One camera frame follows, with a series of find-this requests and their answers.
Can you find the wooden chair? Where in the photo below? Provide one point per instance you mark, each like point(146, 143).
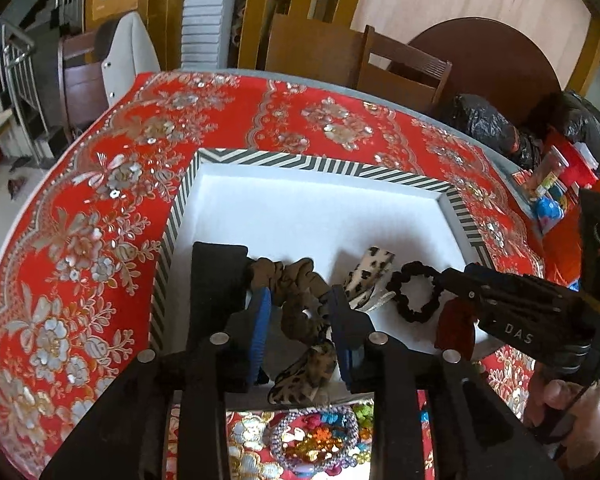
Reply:
point(310, 45)
point(405, 67)

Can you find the black scrunchie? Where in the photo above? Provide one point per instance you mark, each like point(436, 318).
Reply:
point(405, 272)

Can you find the dark brown chair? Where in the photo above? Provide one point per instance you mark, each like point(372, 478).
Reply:
point(82, 85)

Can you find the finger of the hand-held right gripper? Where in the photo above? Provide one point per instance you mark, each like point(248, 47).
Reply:
point(472, 282)

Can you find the red hair accessory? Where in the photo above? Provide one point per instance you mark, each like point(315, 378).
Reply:
point(455, 330)

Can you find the white leopard print hair clip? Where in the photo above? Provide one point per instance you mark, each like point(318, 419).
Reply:
point(367, 270)

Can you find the blue snack packet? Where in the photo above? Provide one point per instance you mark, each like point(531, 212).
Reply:
point(550, 207)

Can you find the dark leopard print scrunchie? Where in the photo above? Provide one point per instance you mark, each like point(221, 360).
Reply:
point(300, 375)

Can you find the white ribbed column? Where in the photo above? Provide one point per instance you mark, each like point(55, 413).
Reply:
point(205, 10)

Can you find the orange cloth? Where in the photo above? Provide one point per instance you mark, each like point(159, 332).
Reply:
point(562, 245)

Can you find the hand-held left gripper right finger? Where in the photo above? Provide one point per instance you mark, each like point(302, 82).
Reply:
point(341, 345)

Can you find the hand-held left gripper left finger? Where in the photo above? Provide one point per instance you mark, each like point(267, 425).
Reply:
point(260, 332)

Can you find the clear snack jar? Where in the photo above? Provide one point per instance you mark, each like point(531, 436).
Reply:
point(547, 175)

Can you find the person's right hand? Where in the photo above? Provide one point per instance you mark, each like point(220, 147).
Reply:
point(560, 400)

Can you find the striped-rim white tray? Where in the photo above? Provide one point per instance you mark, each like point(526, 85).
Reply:
point(305, 210)

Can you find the round brown table top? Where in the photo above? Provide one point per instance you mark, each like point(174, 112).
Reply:
point(510, 55)

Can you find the black plastic bag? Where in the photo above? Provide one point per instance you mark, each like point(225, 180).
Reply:
point(575, 115)
point(485, 125)

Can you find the red floral tablecloth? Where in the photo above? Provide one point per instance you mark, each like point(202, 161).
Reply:
point(105, 260)

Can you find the metal stair railing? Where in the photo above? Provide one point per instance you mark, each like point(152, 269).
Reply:
point(17, 75)

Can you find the pile of colourful bead ornaments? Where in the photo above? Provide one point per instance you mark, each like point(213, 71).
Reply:
point(325, 432)

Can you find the red snack packet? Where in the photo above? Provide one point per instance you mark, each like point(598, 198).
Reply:
point(577, 167)

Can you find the brown scrunchie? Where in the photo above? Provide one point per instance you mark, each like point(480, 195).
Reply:
point(290, 285)

